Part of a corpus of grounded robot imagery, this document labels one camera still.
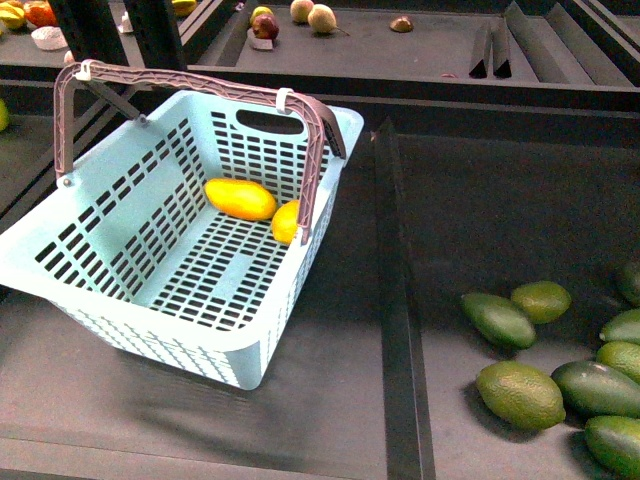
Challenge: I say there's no green avocado left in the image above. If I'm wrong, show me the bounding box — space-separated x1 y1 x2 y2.
461 292 537 350

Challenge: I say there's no yellow mango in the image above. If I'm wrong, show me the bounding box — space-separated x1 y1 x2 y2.
204 178 277 221

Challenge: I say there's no green lime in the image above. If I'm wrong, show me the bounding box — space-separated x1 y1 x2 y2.
510 281 572 324

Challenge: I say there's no light blue plastic basket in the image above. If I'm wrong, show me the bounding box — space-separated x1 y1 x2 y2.
1 91 347 390

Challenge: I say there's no brown basket handle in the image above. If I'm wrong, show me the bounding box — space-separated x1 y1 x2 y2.
53 59 347 245

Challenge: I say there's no yellow lemon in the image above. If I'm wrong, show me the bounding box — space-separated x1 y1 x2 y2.
271 200 299 245

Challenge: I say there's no green avocado front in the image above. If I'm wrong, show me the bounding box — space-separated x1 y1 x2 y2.
475 361 566 431

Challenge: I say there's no dark green avocado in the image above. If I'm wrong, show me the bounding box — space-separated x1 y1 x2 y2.
551 360 639 419

